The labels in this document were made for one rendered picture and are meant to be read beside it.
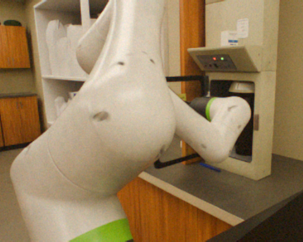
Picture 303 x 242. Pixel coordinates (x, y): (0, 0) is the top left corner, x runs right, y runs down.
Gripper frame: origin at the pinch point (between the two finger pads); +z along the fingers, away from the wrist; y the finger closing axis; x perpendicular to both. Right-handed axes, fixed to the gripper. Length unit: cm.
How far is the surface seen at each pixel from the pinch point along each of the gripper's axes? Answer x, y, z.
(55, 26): -49, -8, 161
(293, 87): -4, -69, -19
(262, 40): -25.0, -26.1, -26.8
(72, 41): -33, -4, 118
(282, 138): 25, -69, -14
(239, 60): -17.2, -19.3, -21.1
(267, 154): 23.4, -33.9, -27.0
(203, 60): -17.5, -18.8, -1.3
